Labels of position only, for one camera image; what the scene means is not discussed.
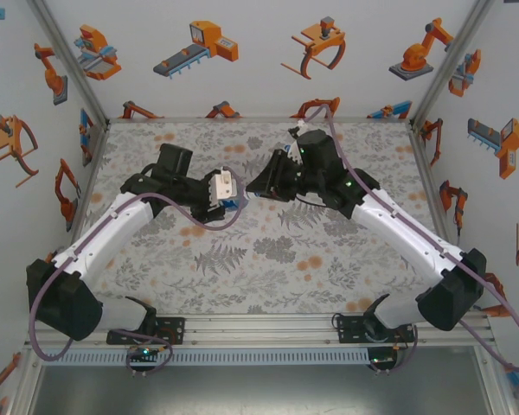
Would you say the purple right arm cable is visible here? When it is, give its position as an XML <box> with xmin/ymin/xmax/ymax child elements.
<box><xmin>301</xmin><ymin>103</ymin><xmax>519</xmax><ymax>376</ymax></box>

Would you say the grey metal panel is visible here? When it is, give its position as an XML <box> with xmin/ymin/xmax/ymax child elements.
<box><xmin>29</xmin><ymin>365</ymin><xmax>490</xmax><ymax>415</ymax></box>

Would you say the slotted grey cable duct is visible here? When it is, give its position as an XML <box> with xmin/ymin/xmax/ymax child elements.
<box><xmin>41</xmin><ymin>348</ymin><xmax>371</xmax><ymax>367</ymax></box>

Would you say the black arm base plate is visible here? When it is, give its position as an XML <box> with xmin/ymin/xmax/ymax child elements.
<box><xmin>336</xmin><ymin>314</ymin><xmax>416</xmax><ymax>345</ymax></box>
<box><xmin>106</xmin><ymin>317</ymin><xmax>186</xmax><ymax>346</ymax></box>

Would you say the blue label plastic bottle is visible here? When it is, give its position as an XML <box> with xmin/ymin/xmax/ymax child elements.
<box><xmin>222</xmin><ymin>193</ymin><xmax>247</xmax><ymax>213</ymax></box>

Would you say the aluminium table side rail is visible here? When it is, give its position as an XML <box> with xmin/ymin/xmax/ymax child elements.
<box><xmin>408</xmin><ymin>123</ymin><xmax>475</xmax><ymax>312</ymax></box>
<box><xmin>67</xmin><ymin>120</ymin><xmax>112</xmax><ymax>237</ymax></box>

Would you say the wide aluminium frame rail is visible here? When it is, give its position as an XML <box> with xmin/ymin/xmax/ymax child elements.
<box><xmin>23</xmin><ymin>313</ymin><xmax>497</xmax><ymax>349</ymax></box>

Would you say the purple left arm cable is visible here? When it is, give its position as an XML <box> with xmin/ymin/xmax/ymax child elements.
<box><xmin>28</xmin><ymin>166</ymin><xmax>246</xmax><ymax>378</ymax></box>

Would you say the aluminium frame post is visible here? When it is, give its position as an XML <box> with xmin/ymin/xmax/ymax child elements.
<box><xmin>25</xmin><ymin>0</ymin><xmax>112</xmax><ymax>126</ymax></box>
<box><xmin>409</xmin><ymin>0</ymin><xmax>501</xmax><ymax>127</ymax></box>

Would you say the aluminium frame leg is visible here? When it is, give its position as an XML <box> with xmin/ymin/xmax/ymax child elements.
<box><xmin>6</xmin><ymin>345</ymin><xmax>44</xmax><ymax>415</ymax></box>
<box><xmin>475</xmin><ymin>345</ymin><xmax>519</xmax><ymax>415</ymax></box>

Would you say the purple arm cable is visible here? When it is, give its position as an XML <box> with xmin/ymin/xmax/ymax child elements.
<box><xmin>28</xmin><ymin>166</ymin><xmax>246</xmax><ymax>378</ymax></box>
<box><xmin>301</xmin><ymin>103</ymin><xmax>519</xmax><ymax>376</ymax></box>

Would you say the thin aluminium frame rail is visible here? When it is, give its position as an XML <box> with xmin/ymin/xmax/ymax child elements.
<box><xmin>106</xmin><ymin>115</ymin><xmax>413</xmax><ymax>125</ymax></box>

